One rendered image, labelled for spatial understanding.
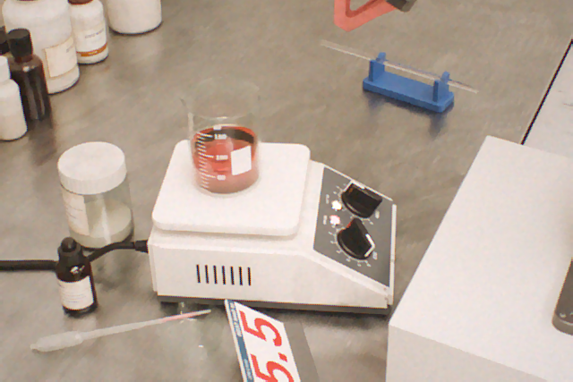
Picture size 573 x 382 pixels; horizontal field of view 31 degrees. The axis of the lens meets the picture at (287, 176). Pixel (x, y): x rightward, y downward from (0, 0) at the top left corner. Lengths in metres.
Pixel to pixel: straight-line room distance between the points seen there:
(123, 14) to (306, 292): 0.55
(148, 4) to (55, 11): 0.17
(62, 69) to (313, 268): 0.46
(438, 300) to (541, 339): 0.08
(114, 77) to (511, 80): 0.45
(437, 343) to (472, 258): 0.09
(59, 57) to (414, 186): 0.42
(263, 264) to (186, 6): 0.59
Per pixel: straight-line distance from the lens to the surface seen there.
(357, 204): 0.89
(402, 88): 1.13
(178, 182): 0.86
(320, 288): 0.83
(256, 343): 0.79
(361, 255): 0.84
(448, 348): 0.74
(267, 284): 0.84
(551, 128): 1.10
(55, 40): 1.15
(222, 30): 1.28
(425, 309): 0.76
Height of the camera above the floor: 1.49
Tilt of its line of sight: 36 degrees down
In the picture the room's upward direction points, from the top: 1 degrees counter-clockwise
